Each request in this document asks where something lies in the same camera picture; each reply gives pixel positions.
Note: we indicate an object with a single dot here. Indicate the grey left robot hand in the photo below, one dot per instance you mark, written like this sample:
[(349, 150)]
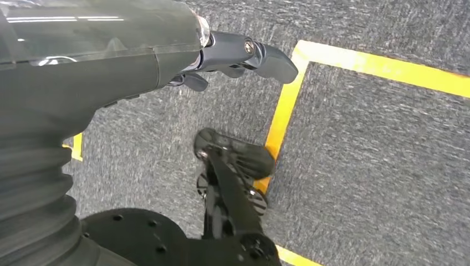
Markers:
[(92, 73)]

